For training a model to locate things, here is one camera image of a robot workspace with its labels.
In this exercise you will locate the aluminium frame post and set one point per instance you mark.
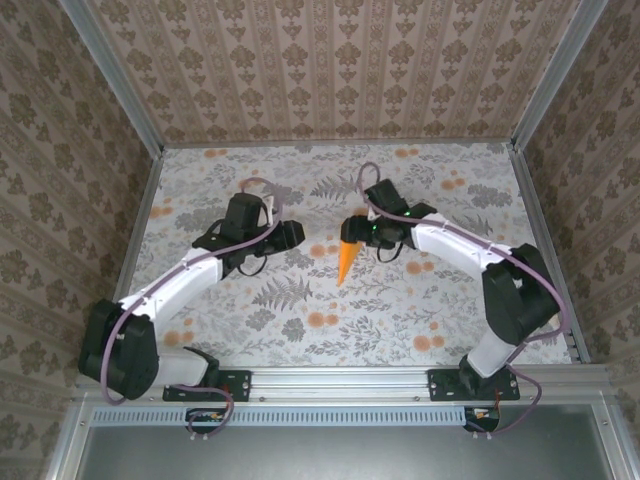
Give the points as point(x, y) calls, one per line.
point(555, 75)
point(119, 80)

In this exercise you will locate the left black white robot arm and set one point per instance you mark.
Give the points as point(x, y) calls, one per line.
point(120, 350)

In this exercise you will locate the floral table cover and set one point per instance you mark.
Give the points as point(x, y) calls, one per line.
point(350, 325)

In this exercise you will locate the grey metal panel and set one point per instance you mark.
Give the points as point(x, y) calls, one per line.
point(340, 455)

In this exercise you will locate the aluminium table edge rail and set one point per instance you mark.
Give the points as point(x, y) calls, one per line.
point(539, 225)
point(350, 144)
point(138, 225)

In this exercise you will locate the orange paper sheet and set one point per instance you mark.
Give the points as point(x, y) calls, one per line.
point(347, 257)

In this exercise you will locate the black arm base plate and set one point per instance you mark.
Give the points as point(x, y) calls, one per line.
point(440, 385)
point(240, 385)

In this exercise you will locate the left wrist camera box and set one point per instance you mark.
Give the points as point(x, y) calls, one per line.
point(244, 215)

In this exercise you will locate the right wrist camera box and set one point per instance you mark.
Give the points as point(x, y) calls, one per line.
point(385, 197)

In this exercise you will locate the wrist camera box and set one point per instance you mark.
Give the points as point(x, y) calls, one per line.
point(385, 197)
point(244, 215)

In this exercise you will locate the wide aluminium mounting rail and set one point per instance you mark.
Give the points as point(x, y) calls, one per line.
point(340, 382)

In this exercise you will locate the aluminium frame bar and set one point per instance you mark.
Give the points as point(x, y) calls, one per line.
point(611, 440)
point(67, 440)

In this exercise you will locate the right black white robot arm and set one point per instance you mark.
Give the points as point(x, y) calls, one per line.
point(520, 300)

